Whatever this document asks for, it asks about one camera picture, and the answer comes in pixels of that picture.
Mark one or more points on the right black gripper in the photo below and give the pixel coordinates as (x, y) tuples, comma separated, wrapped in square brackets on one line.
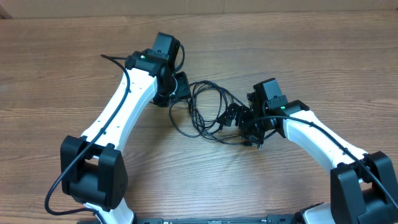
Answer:
[(242, 113)]

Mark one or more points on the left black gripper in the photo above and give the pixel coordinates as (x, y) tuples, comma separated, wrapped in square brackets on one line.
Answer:
[(184, 92)]

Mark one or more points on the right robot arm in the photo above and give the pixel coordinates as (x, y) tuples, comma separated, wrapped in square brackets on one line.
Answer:
[(363, 186)]

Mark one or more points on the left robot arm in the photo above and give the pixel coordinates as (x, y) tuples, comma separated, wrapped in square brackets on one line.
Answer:
[(92, 165)]

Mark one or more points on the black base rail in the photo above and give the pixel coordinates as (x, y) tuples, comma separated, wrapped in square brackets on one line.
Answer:
[(242, 219)]

